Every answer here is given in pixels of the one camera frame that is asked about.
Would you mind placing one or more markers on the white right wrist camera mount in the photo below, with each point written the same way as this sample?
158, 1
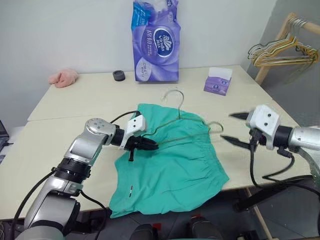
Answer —
265, 120

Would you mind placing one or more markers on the dark laptop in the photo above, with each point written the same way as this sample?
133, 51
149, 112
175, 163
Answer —
3, 133

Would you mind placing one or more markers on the dark rounded shape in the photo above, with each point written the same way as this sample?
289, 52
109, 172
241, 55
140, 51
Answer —
147, 232
205, 228

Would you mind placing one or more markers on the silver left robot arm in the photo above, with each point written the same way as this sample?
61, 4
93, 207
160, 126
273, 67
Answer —
82, 147

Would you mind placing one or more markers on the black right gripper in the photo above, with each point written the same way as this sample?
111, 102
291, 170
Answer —
257, 140

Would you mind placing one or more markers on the small purple tissue pack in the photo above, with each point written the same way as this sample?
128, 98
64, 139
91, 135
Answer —
217, 83

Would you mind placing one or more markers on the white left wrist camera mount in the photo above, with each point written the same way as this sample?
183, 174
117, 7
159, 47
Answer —
136, 124

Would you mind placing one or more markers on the black tape roll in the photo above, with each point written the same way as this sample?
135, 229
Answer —
118, 75

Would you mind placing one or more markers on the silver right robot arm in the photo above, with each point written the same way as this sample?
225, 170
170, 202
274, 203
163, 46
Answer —
305, 138

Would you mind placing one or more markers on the purple tissue multipack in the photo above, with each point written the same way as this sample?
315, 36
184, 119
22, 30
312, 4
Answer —
156, 50

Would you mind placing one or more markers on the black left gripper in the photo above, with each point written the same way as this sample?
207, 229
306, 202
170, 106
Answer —
133, 144

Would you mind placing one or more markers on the black stand leg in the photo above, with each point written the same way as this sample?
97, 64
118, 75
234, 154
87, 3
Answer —
270, 195

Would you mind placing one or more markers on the wooden table leg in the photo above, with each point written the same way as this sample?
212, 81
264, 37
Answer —
260, 215

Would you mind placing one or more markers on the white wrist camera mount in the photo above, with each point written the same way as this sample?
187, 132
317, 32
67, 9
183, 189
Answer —
265, 120
136, 124

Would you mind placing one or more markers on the green shorts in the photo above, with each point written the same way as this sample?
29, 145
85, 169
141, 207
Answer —
175, 170

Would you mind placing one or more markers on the hangers on wooden rack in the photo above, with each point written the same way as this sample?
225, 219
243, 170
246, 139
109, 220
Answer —
263, 72

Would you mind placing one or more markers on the pink cloth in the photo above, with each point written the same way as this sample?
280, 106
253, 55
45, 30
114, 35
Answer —
63, 78

